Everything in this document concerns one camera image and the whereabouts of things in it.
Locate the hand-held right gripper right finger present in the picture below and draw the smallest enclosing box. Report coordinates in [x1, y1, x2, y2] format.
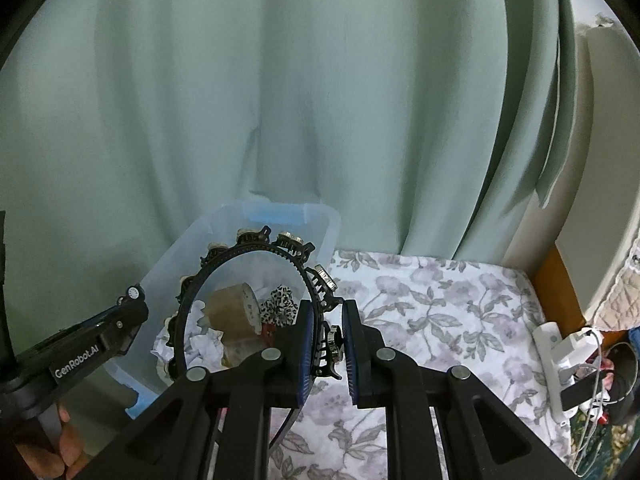
[341, 300, 566, 480]

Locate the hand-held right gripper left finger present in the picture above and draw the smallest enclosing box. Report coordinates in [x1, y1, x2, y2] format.
[107, 299, 317, 480]

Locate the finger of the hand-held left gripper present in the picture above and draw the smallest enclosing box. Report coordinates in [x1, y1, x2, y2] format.
[102, 285, 150, 358]

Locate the black rhinestone headband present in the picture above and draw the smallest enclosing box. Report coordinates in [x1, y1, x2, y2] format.
[167, 225, 346, 453]

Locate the leopard print scrunchie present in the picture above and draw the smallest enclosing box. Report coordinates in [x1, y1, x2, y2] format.
[257, 285, 301, 328]

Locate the brown packing tape roll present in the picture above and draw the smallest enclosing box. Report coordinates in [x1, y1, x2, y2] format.
[205, 282, 263, 346]

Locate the clear plastic storage container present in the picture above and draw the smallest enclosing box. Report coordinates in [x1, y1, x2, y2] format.
[102, 202, 343, 421]

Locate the person's left hand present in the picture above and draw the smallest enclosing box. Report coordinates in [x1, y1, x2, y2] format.
[12, 405, 93, 480]

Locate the floral printed blanket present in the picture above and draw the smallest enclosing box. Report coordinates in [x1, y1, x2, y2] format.
[267, 247, 573, 480]

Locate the white power strip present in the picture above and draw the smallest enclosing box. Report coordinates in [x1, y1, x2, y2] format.
[531, 322, 581, 428]

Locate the black power adapter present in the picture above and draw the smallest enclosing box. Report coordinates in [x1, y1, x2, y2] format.
[560, 372, 601, 413]

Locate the white charger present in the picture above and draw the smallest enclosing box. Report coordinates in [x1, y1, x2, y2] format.
[555, 327, 606, 371]

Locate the green curtain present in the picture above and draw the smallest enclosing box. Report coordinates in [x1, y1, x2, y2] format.
[0, 0, 576, 396]

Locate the dark green floral cloth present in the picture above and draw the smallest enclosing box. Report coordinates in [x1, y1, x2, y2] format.
[570, 410, 636, 478]

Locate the white thick cushion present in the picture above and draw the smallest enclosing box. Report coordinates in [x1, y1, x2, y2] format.
[555, 25, 640, 326]

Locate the wooden bed frame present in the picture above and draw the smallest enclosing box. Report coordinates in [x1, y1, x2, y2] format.
[530, 242, 588, 341]

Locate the white cable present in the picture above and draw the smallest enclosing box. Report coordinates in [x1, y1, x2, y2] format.
[575, 329, 617, 476]

